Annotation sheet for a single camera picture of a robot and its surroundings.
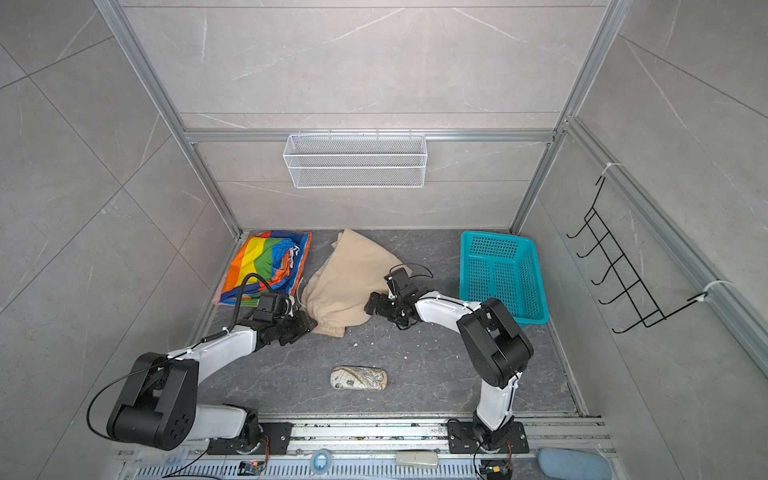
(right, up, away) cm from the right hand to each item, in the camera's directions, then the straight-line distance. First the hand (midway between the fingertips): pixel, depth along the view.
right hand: (375, 309), depth 93 cm
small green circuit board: (-29, -34, -23) cm, 50 cm away
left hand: (-19, -2, -2) cm, 19 cm away
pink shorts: (-53, +2, +4) cm, 53 cm away
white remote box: (+11, -30, -26) cm, 41 cm away
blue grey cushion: (+48, -32, -25) cm, 63 cm away
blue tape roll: (-12, -33, -22) cm, 41 cm away
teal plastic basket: (+47, +13, +14) cm, 51 cm away
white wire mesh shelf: (-7, +50, +6) cm, 51 cm away
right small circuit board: (+30, -34, -23) cm, 51 cm away
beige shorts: (-14, +5, +3) cm, 15 cm away
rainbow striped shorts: (-33, +17, +6) cm, 38 cm away
